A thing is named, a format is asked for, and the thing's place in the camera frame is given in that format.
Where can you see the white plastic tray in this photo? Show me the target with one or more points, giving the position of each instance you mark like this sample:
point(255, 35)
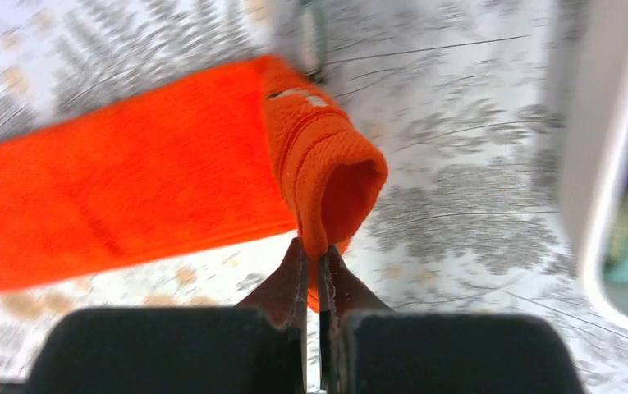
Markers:
point(594, 167)

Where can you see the orange red towel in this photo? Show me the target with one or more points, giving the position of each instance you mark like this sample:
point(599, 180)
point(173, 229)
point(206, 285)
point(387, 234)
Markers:
point(232, 154)

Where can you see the floral pattern table mat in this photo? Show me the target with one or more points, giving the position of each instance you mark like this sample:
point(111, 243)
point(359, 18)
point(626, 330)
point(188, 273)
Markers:
point(467, 99)

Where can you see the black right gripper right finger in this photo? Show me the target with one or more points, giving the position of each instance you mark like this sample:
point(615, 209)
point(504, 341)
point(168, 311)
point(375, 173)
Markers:
point(367, 347)

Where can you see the green oval towel tag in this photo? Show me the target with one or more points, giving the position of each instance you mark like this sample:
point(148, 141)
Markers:
point(309, 40)

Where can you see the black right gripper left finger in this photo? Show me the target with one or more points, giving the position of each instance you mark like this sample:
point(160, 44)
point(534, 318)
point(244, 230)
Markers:
point(255, 346)

